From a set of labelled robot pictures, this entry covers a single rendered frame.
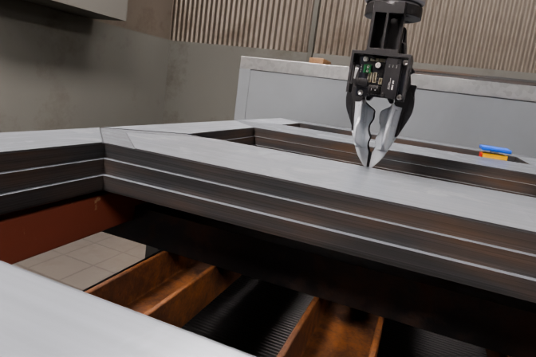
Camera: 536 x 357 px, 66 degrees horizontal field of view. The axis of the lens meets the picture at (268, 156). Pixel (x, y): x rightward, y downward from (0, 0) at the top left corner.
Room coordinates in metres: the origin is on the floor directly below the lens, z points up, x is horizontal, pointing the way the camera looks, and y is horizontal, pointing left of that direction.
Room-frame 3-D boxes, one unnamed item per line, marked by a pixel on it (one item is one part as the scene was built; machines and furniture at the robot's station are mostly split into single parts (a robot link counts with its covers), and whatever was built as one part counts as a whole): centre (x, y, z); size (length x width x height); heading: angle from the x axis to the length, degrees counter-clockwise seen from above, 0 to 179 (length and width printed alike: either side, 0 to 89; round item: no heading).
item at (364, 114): (0.56, -0.12, 0.91); 0.06 x 0.03 x 0.09; 160
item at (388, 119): (0.55, -0.15, 0.91); 0.06 x 0.03 x 0.09; 160
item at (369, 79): (0.55, -0.13, 1.02); 0.09 x 0.08 x 0.12; 160
